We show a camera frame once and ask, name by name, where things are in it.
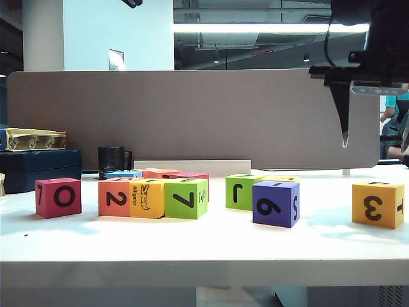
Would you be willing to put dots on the navy blue case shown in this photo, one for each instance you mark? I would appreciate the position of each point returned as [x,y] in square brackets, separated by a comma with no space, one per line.
[41,169]

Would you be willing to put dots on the vented grey panel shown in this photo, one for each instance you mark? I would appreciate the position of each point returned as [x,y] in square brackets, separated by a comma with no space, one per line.
[391,297]

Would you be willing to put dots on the blue fish letter block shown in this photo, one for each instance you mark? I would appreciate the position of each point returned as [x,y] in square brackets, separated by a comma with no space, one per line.
[123,175]

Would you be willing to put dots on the purple G letter block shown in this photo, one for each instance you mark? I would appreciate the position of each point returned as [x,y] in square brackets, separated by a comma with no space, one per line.
[274,204]

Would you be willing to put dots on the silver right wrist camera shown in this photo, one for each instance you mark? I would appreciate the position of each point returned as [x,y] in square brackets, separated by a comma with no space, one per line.
[377,88]

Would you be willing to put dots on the person in background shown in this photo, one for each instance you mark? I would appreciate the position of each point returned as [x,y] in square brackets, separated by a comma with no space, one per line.
[390,105]

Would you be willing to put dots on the brown desk divider screen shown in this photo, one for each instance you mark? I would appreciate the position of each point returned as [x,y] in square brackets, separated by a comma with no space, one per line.
[191,112]

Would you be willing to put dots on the blue box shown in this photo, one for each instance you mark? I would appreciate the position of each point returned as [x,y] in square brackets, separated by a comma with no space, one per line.
[2,140]

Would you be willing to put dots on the white divider foot bracket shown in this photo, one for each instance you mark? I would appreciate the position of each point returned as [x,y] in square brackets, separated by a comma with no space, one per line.
[346,172]

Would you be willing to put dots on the black bar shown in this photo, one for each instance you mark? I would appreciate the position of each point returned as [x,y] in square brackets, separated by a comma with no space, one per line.
[406,161]

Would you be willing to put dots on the green N letter block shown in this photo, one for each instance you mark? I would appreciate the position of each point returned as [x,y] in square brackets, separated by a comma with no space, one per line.
[238,195]

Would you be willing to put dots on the black mug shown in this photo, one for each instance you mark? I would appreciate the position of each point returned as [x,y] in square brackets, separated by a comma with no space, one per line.
[110,161]

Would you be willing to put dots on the yellow P letter block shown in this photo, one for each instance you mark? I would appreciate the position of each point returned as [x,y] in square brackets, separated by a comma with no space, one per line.
[377,204]

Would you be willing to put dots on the green E letter block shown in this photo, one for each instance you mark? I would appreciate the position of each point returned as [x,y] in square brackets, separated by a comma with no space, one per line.
[185,199]

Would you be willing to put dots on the orange ice cream letter block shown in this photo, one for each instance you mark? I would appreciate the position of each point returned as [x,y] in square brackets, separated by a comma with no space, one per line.
[159,173]

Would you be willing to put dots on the orange D letter block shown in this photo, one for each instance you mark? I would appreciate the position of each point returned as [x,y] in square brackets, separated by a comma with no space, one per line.
[113,198]

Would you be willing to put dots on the yellow T Y letter block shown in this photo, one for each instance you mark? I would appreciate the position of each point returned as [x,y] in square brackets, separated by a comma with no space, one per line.
[281,179]

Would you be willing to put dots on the white wall sign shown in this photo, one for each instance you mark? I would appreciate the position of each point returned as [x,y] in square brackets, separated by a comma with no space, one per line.
[116,59]

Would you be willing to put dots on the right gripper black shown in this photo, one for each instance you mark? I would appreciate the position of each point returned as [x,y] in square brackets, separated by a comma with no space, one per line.
[383,64]

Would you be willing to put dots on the black ceiling spotlight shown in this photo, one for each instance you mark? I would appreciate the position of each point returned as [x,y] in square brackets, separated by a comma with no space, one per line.
[306,58]

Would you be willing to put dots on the yellow alligator letter block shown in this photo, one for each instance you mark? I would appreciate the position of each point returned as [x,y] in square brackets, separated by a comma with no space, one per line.
[147,198]

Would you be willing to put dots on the ceiling light strip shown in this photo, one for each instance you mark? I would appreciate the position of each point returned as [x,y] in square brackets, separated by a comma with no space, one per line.
[239,27]

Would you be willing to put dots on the crimson tree letter block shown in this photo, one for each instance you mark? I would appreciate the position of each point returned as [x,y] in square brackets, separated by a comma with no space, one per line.
[191,175]

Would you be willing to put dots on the small wooden item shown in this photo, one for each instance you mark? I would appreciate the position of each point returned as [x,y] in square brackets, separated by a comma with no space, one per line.
[2,185]

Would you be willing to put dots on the crimson rabbit letter block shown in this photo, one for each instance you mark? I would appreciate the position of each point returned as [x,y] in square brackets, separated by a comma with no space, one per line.
[57,198]

